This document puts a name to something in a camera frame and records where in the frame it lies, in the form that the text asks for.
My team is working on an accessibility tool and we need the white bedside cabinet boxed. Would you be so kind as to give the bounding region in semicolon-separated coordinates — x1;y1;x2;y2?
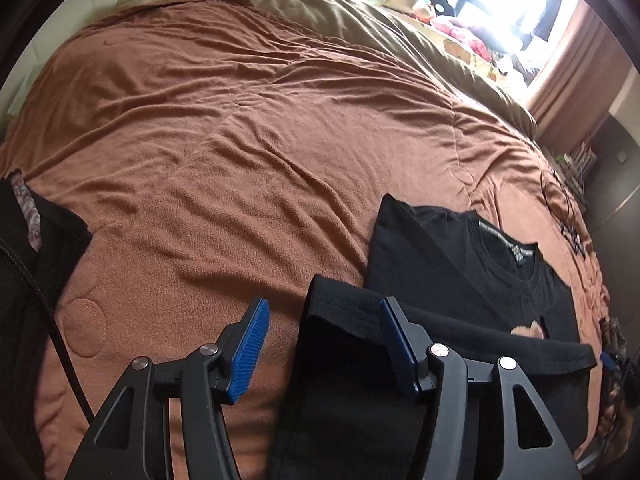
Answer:
562;142;598;196

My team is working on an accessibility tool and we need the thin black looped cable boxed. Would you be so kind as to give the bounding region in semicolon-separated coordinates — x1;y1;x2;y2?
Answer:
540;170;588;231

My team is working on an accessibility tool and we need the olive beige duvet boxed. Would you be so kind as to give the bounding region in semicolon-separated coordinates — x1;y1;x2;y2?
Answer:
220;0;538;133

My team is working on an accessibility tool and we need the person's dark clothing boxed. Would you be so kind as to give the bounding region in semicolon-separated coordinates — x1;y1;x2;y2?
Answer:
0;170;96;480

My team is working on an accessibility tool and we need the pink plush toy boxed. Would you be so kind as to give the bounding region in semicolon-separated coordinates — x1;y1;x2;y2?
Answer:
432;17;496;58

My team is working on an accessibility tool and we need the black bear print t-shirt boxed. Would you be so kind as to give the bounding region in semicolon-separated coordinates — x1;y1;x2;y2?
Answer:
270;192;598;480

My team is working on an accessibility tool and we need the pink beige curtain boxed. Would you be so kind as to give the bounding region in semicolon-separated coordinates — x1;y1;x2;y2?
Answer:
527;5;631;146

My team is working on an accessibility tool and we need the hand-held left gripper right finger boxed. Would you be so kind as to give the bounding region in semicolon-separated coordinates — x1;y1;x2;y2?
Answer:
379;296;583;480

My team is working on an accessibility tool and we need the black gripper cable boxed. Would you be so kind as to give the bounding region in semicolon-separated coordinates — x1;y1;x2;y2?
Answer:
0;242;96;423

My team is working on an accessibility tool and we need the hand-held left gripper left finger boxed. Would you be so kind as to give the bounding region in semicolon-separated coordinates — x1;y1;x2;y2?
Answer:
62;296;272;480

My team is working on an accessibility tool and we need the yellow bear print blanket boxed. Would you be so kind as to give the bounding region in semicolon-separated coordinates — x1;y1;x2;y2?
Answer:
440;40;531;91

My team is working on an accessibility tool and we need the brown fleece blanket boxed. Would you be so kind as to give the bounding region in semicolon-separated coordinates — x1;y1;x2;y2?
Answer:
0;0;613;480

